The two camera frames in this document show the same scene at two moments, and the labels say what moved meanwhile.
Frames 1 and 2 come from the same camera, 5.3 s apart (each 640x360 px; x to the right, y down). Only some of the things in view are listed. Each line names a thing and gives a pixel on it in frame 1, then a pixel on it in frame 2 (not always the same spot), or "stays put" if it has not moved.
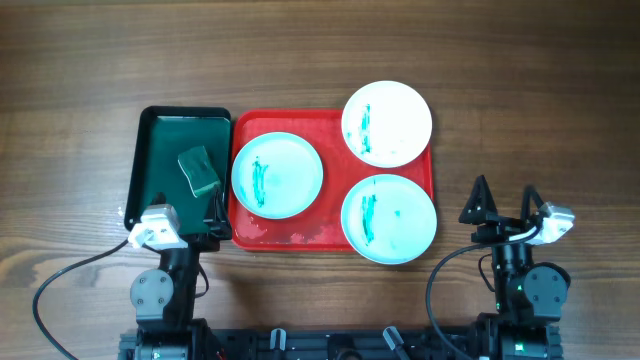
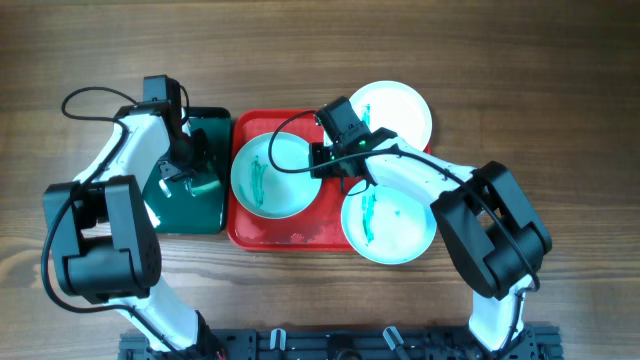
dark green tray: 161,134 stays put
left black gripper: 217,227 to 171,170
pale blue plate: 389,219 stays put
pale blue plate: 277,175 stays put
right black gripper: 500,227 to 318,152
